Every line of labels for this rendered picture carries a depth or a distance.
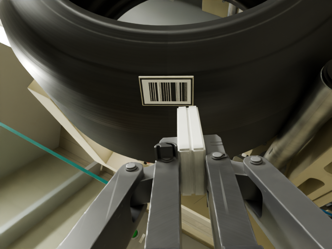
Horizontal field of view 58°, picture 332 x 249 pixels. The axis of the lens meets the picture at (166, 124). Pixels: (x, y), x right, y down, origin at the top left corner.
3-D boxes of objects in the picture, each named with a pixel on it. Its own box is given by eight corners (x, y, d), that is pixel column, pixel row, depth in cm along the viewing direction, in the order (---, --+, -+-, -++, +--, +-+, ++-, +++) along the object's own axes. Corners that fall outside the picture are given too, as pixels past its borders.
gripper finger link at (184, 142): (193, 196, 17) (180, 196, 17) (188, 142, 23) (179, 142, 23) (191, 149, 16) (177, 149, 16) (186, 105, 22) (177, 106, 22)
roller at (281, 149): (263, 176, 64) (258, 156, 66) (283, 173, 64) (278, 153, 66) (331, 91, 33) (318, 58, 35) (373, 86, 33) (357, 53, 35)
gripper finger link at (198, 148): (191, 149, 16) (205, 148, 16) (187, 105, 22) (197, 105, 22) (193, 196, 17) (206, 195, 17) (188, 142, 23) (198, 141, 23)
